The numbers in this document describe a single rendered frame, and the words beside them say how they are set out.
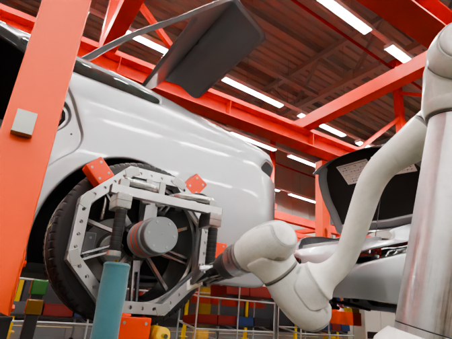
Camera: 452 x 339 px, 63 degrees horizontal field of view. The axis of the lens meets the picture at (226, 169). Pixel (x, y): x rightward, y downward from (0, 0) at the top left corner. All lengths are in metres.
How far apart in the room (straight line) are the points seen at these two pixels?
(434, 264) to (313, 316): 0.38
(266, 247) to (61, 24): 1.12
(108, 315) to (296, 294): 0.63
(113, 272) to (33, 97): 0.65
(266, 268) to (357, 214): 0.25
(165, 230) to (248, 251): 0.49
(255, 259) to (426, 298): 0.41
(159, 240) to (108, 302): 0.25
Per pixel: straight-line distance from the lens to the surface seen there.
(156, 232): 1.33
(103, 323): 1.30
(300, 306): 0.95
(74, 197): 1.51
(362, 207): 0.92
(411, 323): 0.67
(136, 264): 1.56
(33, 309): 1.15
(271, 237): 0.88
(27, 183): 1.33
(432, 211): 0.69
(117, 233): 1.21
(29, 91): 1.44
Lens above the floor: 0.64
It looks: 20 degrees up
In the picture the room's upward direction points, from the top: 5 degrees clockwise
